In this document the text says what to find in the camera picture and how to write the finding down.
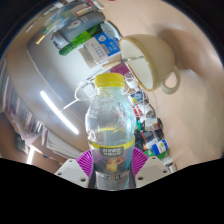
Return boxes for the blue and white carton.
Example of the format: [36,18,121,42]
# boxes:
[83,31,122,65]

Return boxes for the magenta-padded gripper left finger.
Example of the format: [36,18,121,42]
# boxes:
[54,149,96,188]

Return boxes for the small blue and white box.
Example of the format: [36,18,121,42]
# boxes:
[151,139,170,156]

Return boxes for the cream ceramic mug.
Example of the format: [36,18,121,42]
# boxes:
[118,33,182,95]

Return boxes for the magenta box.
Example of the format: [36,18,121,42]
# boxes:
[109,63,130,81]

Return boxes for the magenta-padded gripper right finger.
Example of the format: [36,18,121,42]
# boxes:
[132,148,173,188]

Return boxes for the grey water bottle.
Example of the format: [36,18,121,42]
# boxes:
[51,9,107,43]

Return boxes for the dark green glass bottle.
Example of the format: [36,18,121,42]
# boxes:
[58,23,105,56]

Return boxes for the clear yellow-capped drink bottle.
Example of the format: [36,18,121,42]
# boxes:
[84,73,137,191]

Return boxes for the spoon in cream mug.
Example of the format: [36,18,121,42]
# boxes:
[101,54,146,70]

